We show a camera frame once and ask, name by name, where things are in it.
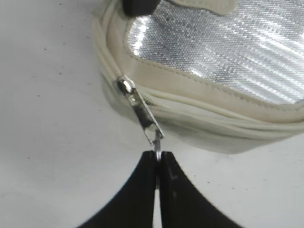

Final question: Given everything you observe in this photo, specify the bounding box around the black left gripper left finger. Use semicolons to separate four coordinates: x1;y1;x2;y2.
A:
80;151;157;228

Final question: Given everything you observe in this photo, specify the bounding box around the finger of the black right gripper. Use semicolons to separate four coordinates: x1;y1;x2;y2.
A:
122;0;160;17

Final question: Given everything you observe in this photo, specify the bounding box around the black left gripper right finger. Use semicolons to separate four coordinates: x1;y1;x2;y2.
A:
159;152;240;228

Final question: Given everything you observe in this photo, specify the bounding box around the silver zipper pull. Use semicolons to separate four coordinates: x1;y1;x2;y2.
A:
116;76;164;161

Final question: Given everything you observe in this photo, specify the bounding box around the cream insulated lunch bag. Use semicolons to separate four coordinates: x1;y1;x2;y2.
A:
92;0;304;152

